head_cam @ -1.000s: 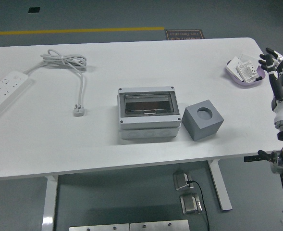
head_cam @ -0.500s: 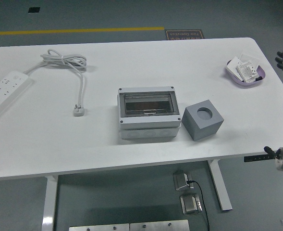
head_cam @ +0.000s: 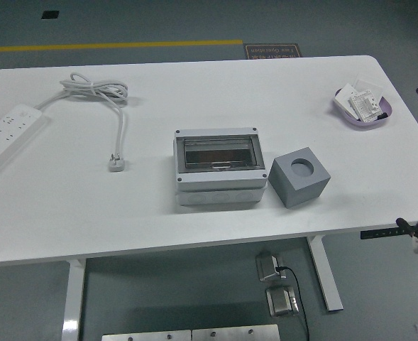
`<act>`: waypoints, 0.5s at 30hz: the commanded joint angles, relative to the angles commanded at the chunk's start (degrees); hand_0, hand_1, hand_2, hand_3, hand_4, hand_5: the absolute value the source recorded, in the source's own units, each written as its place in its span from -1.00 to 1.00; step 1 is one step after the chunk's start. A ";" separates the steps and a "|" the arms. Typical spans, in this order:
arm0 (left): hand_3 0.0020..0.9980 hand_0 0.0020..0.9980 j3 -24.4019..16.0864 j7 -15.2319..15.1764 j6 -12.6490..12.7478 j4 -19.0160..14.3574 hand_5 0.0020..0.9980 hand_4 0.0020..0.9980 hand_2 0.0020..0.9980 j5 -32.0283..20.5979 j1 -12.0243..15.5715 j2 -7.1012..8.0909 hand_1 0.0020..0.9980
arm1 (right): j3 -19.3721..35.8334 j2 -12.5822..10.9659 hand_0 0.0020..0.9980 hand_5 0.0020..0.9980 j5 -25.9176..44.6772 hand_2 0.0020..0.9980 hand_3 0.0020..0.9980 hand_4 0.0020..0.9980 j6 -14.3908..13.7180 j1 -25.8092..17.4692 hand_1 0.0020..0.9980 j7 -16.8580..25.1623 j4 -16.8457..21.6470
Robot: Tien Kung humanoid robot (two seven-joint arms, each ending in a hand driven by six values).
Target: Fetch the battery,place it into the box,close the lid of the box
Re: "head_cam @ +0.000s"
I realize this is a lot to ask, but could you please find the black floor cable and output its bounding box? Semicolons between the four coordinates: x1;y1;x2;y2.
275;264;311;341

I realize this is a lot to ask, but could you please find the clear square plastic packet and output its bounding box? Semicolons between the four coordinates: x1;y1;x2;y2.
352;73;387;97

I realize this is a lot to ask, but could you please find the white power strip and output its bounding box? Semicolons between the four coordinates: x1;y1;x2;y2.
0;103;48;180

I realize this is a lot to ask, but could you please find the metal floor socket box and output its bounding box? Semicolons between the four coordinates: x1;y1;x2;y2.
265;286;300;318
255;251;285;283

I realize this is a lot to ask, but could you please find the grey plastic electrical box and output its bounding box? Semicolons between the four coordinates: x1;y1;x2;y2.
172;126;268;207

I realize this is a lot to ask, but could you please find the smoky transparent box lid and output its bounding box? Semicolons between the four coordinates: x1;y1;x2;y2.
182;136;265;173

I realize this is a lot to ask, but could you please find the white printed socket panel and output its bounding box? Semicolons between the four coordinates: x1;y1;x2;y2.
348;88;385;123

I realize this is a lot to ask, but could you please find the white power cable with plug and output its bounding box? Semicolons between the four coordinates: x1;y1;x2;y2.
34;72;130;173

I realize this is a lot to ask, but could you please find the grey metal plate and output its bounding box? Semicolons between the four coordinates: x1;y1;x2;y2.
191;323;280;341
101;329;192;341

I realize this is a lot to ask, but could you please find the grey cube battery holder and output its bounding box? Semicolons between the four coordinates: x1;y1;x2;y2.
268;146;331;209

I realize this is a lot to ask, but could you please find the white table leg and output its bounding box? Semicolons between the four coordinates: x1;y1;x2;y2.
307;234;344;313
61;258;87;341

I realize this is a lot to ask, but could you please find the purple plastic tray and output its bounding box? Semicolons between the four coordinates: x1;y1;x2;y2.
332;84;396;131

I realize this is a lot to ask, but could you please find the black floor sign mat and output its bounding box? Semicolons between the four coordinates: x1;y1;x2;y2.
243;43;303;60

